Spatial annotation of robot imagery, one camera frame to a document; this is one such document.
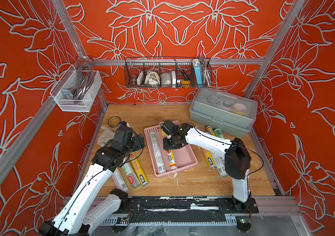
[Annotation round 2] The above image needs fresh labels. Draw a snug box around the pink plastic basket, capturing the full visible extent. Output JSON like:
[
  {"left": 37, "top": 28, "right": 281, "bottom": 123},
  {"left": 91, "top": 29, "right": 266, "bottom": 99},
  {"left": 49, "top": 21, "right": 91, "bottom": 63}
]
[{"left": 143, "top": 120, "right": 199, "bottom": 178}]

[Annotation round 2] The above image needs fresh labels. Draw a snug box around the yellow wrap roll long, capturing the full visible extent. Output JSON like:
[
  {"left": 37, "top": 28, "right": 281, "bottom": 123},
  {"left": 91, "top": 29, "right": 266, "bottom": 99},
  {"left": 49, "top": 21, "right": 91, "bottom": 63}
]
[{"left": 159, "top": 122, "right": 178, "bottom": 171}]

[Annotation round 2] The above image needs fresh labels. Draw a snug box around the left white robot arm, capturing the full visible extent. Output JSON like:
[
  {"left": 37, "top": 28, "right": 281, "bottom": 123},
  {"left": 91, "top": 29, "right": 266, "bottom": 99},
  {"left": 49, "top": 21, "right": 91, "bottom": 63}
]
[{"left": 39, "top": 122, "right": 145, "bottom": 236}]

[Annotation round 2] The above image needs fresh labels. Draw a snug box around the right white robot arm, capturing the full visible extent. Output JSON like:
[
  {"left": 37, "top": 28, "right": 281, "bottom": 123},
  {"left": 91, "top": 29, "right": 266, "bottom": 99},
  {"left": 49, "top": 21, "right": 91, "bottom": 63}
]
[{"left": 161, "top": 120, "right": 251, "bottom": 204}]

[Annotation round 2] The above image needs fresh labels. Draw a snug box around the white wrap roll red label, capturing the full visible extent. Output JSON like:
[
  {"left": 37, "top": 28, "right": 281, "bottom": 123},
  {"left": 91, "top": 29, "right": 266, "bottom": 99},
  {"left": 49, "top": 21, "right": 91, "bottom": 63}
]
[{"left": 122, "top": 163, "right": 141, "bottom": 189}]

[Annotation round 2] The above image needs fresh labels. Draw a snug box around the white green 300 wrap roll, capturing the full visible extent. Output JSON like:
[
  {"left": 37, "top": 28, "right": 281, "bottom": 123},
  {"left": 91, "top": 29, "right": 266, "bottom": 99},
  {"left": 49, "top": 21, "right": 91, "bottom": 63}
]
[{"left": 111, "top": 168, "right": 129, "bottom": 193}]

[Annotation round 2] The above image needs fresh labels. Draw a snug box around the crumpled white cloth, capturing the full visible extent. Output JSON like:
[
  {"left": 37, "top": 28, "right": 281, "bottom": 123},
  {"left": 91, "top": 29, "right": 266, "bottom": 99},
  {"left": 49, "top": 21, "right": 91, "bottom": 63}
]
[{"left": 97, "top": 126, "right": 115, "bottom": 147}]

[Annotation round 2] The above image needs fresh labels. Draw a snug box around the tape roll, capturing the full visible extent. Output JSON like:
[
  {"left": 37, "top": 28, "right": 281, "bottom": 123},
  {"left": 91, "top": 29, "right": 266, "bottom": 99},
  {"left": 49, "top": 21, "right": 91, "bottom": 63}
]
[{"left": 107, "top": 116, "right": 121, "bottom": 128}]

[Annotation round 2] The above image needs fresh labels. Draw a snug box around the grey plastic toolbox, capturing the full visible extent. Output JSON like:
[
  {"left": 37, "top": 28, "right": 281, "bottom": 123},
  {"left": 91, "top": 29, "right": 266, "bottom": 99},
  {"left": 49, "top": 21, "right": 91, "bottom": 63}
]
[{"left": 189, "top": 88, "right": 257, "bottom": 138}]

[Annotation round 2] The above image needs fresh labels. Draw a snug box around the black screwdriver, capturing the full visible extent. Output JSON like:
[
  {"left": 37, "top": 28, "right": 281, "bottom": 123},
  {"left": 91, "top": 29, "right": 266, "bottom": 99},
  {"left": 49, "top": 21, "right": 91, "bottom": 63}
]
[{"left": 174, "top": 59, "right": 190, "bottom": 81}]

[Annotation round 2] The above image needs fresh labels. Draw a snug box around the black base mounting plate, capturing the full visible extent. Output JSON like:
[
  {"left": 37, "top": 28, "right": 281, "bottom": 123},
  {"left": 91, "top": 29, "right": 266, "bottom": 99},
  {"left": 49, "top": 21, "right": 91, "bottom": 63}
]
[{"left": 115, "top": 196, "right": 259, "bottom": 214}]

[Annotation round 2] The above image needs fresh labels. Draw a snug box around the clear plastic wall bin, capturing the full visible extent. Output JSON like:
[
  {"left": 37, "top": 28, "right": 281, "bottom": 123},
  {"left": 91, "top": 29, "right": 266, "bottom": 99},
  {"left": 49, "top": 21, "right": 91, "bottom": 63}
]
[{"left": 50, "top": 70, "right": 102, "bottom": 113}]

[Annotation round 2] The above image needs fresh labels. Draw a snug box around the black wire wall basket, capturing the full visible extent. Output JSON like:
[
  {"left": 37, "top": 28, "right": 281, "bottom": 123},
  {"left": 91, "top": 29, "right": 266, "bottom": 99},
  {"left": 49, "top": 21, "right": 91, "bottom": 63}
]
[{"left": 124, "top": 57, "right": 212, "bottom": 89}]

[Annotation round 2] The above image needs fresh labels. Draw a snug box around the blue box in wire basket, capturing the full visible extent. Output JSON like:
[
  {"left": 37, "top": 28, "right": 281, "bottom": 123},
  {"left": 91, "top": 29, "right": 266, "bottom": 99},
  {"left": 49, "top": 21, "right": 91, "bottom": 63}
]
[{"left": 193, "top": 59, "right": 203, "bottom": 88}]

